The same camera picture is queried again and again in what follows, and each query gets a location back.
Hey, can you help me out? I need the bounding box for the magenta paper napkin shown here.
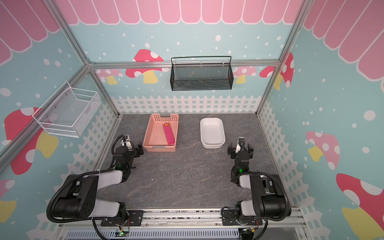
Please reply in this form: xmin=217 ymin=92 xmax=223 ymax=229
xmin=163 ymin=123 xmax=176 ymax=146

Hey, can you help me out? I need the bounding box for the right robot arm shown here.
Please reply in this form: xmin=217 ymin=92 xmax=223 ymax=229
xmin=228 ymin=144 xmax=292 ymax=225

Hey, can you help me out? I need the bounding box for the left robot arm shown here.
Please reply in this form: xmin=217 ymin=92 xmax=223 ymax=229
xmin=46 ymin=135 xmax=144 ymax=226

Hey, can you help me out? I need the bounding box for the pink perforated plastic basket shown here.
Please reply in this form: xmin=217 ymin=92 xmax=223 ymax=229
xmin=143 ymin=114 xmax=179 ymax=152

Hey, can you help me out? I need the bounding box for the white oval plastic tub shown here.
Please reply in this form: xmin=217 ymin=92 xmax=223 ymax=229
xmin=200 ymin=117 xmax=226 ymax=149

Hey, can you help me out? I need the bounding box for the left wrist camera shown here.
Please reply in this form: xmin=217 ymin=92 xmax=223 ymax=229
xmin=122 ymin=135 xmax=134 ymax=150

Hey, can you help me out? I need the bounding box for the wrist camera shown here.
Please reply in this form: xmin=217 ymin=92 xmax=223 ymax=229
xmin=236 ymin=137 xmax=246 ymax=153
xmin=122 ymin=135 xmax=134 ymax=150

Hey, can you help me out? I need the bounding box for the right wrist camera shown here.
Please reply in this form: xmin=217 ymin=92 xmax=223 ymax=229
xmin=236 ymin=137 xmax=246 ymax=153

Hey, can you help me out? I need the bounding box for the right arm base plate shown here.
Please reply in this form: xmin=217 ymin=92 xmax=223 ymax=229
xmin=221 ymin=208 xmax=263 ymax=226

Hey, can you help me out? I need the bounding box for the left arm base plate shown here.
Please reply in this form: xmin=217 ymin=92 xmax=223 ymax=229
xmin=101 ymin=210 xmax=144 ymax=227

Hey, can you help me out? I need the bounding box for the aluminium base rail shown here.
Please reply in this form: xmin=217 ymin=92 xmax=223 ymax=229
xmin=58 ymin=207 xmax=306 ymax=233

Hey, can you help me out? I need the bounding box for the white wire mesh wall basket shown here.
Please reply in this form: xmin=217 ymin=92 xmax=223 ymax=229
xmin=32 ymin=82 xmax=102 ymax=138

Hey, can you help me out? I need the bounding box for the black wire mesh wall basket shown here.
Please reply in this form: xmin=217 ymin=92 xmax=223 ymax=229
xmin=170 ymin=56 xmax=234 ymax=91

